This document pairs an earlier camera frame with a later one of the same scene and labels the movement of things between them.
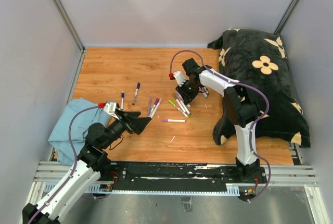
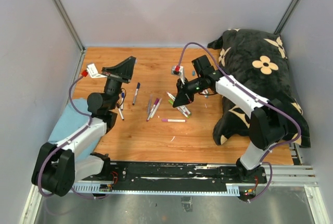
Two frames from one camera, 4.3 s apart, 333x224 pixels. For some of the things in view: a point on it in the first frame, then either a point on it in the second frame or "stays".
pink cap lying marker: (171, 120) stays
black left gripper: (137, 124) to (124, 70)
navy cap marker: (135, 96) stays
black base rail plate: (172, 176) stays
